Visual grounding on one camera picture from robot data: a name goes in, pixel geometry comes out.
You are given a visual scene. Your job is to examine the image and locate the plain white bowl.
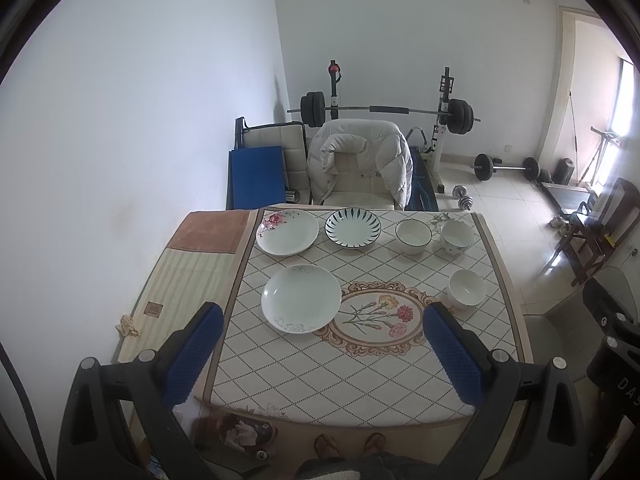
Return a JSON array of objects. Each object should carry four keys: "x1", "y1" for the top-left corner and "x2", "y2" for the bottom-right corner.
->
[{"x1": 447, "y1": 269, "x2": 486, "y2": 310}]

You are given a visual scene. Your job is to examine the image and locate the white bowl blue dots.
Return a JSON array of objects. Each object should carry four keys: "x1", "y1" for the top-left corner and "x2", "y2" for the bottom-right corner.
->
[{"x1": 440, "y1": 220, "x2": 474, "y2": 256}]

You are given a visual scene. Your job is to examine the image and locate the white bowl dark rim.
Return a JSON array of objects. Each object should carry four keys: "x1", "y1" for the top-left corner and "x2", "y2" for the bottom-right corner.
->
[{"x1": 395, "y1": 219, "x2": 433, "y2": 255}]

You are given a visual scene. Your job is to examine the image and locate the white plate pink flowers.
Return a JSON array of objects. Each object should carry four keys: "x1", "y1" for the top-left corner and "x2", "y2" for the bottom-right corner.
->
[{"x1": 256, "y1": 209, "x2": 319, "y2": 257}]

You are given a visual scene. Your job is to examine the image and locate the blue leaf pattern plate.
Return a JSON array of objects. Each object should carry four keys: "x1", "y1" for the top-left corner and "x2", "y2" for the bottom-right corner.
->
[{"x1": 324, "y1": 207, "x2": 382, "y2": 249}]

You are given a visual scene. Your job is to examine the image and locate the crumpled tissue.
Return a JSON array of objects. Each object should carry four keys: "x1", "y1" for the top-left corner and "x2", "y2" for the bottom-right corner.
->
[{"x1": 115, "y1": 315, "x2": 140, "y2": 338}]

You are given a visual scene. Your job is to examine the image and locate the bag on floor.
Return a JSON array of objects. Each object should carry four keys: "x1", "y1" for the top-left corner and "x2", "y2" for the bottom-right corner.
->
[{"x1": 200, "y1": 412, "x2": 279, "y2": 457}]

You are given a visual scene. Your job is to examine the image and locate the brown striped cloth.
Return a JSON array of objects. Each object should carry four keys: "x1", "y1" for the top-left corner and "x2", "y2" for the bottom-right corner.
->
[{"x1": 113, "y1": 209, "x2": 257, "y2": 366}]

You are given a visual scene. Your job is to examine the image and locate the right sandal foot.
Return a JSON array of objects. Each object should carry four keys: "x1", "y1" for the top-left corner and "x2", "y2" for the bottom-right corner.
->
[{"x1": 361, "y1": 432, "x2": 386, "y2": 457}]

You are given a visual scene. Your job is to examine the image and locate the sandal foot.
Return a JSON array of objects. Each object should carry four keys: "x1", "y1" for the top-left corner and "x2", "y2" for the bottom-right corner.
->
[
  {"x1": 361, "y1": 432, "x2": 386, "y2": 457},
  {"x1": 314, "y1": 434, "x2": 342, "y2": 460}
]

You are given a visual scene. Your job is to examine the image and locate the dark wooden chair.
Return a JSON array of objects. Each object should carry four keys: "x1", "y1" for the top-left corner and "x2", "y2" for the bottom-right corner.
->
[{"x1": 553, "y1": 178, "x2": 639, "y2": 286}]

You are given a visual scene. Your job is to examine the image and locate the diamond pattern tablecloth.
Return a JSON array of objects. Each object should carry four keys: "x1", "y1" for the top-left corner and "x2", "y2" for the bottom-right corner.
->
[{"x1": 200, "y1": 211, "x2": 533, "y2": 427}]

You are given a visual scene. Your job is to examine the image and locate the white plate grey rim pattern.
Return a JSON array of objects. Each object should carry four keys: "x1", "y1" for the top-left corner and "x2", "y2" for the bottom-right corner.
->
[{"x1": 260, "y1": 264, "x2": 342, "y2": 335}]

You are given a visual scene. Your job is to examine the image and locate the left sandal foot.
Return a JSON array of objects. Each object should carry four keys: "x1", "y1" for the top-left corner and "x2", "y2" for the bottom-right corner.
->
[{"x1": 314, "y1": 434, "x2": 342, "y2": 460}]

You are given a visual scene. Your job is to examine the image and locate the chrome dumbbell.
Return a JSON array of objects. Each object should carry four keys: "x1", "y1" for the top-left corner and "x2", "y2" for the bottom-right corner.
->
[{"x1": 451, "y1": 184, "x2": 474, "y2": 210}]

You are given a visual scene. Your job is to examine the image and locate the black blue exercise mat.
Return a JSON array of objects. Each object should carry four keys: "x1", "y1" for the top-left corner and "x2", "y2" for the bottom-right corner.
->
[{"x1": 406, "y1": 146, "x2": 439, "y2": 212}]

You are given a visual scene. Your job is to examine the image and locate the barbell on floor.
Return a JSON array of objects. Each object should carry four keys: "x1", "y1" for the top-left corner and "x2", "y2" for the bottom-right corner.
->
[{"x1": 473, "y1": 154, "x2": 540, "y2": 182}]

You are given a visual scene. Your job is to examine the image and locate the small black bin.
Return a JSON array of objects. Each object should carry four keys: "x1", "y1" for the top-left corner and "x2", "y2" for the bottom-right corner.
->
[{"x1": 552, "y1": 157, "x2": 575, "y2": 185}]

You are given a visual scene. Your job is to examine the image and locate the white puffer jacket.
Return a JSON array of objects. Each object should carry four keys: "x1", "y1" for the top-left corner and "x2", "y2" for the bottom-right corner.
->
[{"x1": 306, "y1": 119, "x2": 414, "y2": 208}]

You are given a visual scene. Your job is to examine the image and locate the barbell on rack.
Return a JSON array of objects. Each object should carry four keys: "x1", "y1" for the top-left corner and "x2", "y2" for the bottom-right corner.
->
[{"x1": 288, "y1": 91, "x2": 482, "y2": 136}]

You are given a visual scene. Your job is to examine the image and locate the cream padded folding chair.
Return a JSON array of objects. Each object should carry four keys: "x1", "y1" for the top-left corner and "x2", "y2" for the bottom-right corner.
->
[{"x1": 234, "y1": 117, "x2": 312, "y2": 205}]

